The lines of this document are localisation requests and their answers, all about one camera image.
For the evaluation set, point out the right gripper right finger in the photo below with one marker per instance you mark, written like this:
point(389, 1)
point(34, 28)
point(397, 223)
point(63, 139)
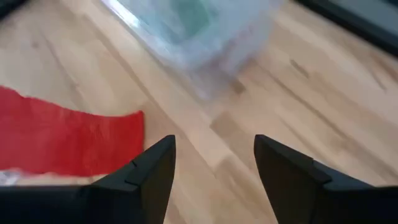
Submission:
point(295, 193)

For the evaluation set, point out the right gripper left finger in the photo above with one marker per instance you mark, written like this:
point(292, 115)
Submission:
point(140, 193)

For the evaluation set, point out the red elastic bandage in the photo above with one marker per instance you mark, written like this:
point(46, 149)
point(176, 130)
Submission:
point(62, 140)

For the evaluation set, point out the green bandage roll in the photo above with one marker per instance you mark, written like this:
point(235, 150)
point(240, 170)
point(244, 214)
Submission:
point(191, 15)

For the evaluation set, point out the clear plastic storage bin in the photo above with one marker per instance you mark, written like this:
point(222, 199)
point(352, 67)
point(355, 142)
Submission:
point(202, 43)

